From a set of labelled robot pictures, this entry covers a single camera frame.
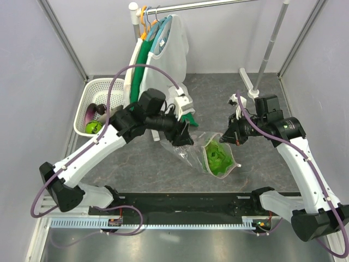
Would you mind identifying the white garment with trim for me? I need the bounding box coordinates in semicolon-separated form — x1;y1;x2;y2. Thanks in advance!
123;38;143;107

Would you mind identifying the white perforated plastic basket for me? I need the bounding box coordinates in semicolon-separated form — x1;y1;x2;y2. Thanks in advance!
73;78;124;137

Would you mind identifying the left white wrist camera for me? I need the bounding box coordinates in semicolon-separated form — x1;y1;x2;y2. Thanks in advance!
173;95;195;120

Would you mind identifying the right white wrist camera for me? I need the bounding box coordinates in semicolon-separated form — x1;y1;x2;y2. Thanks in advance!
228;94;247;120

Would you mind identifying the light blue clothes hanger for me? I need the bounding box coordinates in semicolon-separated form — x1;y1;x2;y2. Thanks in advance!
146;15;173;55

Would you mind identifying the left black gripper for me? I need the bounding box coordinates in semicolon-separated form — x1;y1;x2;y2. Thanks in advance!
146;106;194;147

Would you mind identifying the orange clothes hanger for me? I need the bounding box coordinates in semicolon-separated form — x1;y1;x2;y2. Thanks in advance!
140;5;158;40

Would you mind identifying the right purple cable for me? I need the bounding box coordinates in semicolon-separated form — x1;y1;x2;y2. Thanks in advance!
236;90;348;259

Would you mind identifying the white slotted cable duct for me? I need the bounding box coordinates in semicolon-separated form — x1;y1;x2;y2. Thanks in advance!
50;217;267;230

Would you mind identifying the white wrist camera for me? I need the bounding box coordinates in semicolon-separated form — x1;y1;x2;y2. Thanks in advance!
228;94;247;120
173;95;195;120

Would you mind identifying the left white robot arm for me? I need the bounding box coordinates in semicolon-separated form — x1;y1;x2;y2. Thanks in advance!
39;88;194;215

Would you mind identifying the green plastic lettuce head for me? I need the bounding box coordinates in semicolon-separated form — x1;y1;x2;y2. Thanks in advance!
205;140;236;178

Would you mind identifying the green garment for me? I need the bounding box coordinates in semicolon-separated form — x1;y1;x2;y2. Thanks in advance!
129;38;200;128

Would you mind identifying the purple toy eggplant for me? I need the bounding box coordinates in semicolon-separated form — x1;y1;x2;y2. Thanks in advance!
84;103;107;126

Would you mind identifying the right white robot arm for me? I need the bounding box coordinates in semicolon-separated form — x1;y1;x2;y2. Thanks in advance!
220;95;348;242

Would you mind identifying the purple cable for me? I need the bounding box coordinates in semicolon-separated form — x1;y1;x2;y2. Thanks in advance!
29;64;182;219
236;90;348;259

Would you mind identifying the white metal clothes rack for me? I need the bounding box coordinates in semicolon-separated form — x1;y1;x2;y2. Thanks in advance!
128;0;291;142

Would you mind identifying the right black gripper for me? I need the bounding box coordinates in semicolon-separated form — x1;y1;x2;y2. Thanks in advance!
220;111;267;145

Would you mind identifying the white mesh garment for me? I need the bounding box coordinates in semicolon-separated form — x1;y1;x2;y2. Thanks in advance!
140;14;189;104

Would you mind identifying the clear pink-dotted zip bag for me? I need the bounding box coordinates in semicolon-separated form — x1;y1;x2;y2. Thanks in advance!
160;131;242;179

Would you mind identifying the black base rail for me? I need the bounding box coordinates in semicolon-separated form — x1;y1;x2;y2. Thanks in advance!
88;193;275;223

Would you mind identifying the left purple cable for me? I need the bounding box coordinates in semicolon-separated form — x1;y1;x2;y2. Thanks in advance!
29;64;182;219

